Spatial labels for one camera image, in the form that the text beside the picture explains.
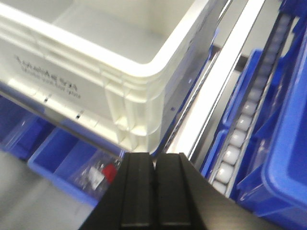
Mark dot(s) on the blue plastic bin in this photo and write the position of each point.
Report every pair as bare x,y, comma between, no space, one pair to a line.
275,185

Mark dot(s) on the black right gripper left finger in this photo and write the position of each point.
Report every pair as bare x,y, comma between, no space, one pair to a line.
128,202

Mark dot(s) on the grey shelf crossbeam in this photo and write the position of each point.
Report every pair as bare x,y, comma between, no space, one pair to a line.
194,131

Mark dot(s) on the blue bin lower middle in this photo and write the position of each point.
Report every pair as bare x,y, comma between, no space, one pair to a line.
58,157

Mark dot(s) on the blue bin lower left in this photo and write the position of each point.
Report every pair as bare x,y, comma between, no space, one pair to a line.
21,132

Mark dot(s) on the white roller track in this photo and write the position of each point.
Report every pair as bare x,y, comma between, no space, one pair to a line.
227,165

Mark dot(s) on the clear bag with parts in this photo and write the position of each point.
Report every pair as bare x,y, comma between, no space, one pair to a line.
96,174

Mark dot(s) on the white plastic Totelife crate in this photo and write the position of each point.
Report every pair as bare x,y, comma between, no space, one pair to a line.
111,71

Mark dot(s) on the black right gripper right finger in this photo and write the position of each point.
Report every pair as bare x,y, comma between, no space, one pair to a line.
186,201

